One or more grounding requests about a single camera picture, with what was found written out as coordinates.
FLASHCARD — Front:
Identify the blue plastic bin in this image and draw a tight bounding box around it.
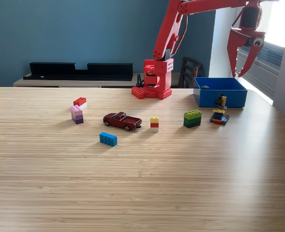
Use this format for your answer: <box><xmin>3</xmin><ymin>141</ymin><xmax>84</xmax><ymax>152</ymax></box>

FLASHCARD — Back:
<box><xmin>193</xmin><ymin>77</ymin><xmax>248</xmax><ymax>108</ymax></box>

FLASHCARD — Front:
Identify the grey vent grille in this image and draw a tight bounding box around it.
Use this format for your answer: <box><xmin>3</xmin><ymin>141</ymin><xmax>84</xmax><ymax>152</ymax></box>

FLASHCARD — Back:
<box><xmin>234</xmin><ymin>33</ymin><xmax>285</xmax><ymax>73</ymax></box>

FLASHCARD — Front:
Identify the white window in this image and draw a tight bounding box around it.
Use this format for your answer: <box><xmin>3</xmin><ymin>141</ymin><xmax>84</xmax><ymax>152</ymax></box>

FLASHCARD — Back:
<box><xmin>238</xmin><ymin>0</ymin><xmax>285</xmax><ymax>48</ymax></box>

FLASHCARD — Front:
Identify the dark wooden chair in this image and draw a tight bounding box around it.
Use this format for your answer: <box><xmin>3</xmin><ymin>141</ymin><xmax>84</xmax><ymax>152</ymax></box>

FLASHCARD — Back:
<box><xmin>178</xmin><ymin>56</ymin><xmax>203</xmax><ymax>89</ymax></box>

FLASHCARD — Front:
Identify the small yellow toy digger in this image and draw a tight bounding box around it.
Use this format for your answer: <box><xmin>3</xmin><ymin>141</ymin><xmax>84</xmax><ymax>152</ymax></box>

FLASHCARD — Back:
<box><xmin>210</xmin><ymin>94</ymin><xmax>230</xmax><ymax>126</ymax></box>

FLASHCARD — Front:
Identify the green brick stack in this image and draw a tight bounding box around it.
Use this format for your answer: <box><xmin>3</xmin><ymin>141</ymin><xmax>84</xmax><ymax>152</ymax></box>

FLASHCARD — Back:
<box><xmin>183</xmin><ymin>109</ymin><xmax>203</xmax><ymax>128</ymax></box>

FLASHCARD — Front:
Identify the yellow red white brick stack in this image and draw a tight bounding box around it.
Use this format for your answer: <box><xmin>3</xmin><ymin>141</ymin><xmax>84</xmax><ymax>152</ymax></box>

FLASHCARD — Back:
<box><xmin>150</xmin><ymin>116</ymin><xmax>160</xmax><ymax>132</ymax></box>

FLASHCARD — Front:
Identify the dark red toy pickup car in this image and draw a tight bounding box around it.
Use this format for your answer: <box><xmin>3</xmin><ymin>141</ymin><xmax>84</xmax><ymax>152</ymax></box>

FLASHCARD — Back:
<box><xmin>102</xmin><ymin>111</ymin><xmax>143</xmax><ymax>131</ymax></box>

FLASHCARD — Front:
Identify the blue brick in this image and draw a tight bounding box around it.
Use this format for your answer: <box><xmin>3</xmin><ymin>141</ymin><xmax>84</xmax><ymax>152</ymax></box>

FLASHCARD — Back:
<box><xmin>99</xmin><ymin>131</ymin><xmax>118</xmax><ymax>147</ymax></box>

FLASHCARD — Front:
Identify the pink purple brick stack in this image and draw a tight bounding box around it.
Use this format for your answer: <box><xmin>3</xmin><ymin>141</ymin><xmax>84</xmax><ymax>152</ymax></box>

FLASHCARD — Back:
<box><xmin>70</xmin><ymin>104</ymin><xmax>84</xmax><ymax>125</ymax></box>

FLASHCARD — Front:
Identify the pale wooden sideboard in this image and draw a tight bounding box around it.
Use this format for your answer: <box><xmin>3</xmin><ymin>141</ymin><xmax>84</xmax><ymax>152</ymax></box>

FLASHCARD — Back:
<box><xmin>13</xmin><ymin>72</ymin><xmax>181</xmax><ymax>88</ymax></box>

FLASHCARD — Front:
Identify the robot wrist servo cable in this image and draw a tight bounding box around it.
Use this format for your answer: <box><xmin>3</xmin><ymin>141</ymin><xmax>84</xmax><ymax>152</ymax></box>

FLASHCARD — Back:
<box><xmin>230</xmin><ymin>8</ymin><xmax>252</xmax><ymax>39</ymax></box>

